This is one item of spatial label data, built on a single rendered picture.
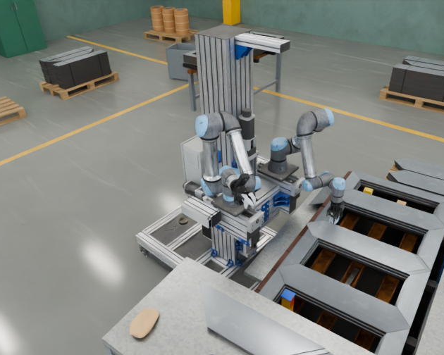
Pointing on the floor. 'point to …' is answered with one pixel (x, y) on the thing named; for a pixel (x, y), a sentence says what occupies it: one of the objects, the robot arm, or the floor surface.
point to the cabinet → (15, 27)
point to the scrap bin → (175, 66)
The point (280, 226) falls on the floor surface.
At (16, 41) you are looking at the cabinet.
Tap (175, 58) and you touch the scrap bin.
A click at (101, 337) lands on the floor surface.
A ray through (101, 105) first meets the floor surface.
